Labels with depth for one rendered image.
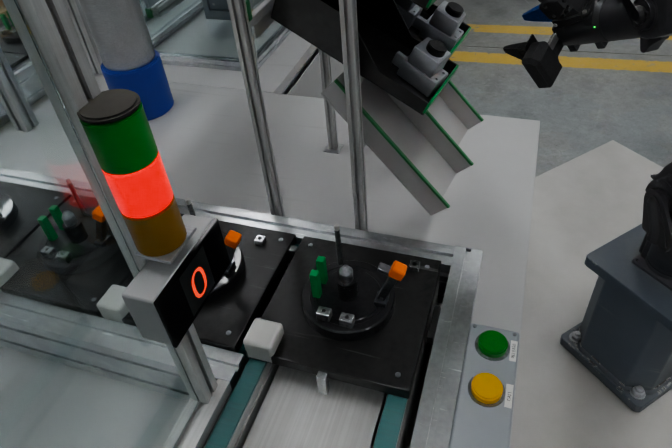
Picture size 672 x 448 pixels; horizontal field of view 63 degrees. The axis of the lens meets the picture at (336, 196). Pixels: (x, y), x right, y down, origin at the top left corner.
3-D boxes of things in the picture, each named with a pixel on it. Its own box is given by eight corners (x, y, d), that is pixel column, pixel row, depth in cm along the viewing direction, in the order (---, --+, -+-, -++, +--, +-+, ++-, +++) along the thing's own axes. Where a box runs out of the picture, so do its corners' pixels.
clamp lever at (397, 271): (389, 294, 80) (408, 264, 75) (386, 304, 79) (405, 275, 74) (367, 283, 80) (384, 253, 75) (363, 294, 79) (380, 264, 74)
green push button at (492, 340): (507, 341, 78) (509, 332, 77) (505, 365, 75) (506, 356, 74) (479, 335, 79) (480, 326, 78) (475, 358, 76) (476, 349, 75)
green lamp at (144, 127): (169, 145, 49) (153, 97, 46) (137, 179, 45) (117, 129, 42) (122, 138, 50) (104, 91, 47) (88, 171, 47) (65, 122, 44)
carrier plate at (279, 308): (441, 268, 89) (441, 259, 88) (409, 399, 72) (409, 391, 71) (305, 243, 96) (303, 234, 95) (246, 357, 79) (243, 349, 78)
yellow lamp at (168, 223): (196, 226, 55) (183, 189, 52) (169, 261, 52) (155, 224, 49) (154, 218, 57) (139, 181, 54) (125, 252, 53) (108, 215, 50)
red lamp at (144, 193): (183, 188, 52) (169, 146, 49) (154, 223, 49) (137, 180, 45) (139, 181, 54) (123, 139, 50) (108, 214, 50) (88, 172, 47)
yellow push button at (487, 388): (502, 384, 73) (504, 375, 72) (499, 411, 70) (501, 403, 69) (472, 376, 74) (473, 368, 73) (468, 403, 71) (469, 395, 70)
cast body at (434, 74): (440, 87, 87) (461, 52, 81) (427, 98, 84) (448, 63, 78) (399, 56, 88) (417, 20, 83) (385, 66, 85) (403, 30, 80)
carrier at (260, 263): (297, 242, 97) (287, 187, 89) (237, 355, 80) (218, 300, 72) (179, 220, 104) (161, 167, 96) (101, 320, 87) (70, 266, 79)
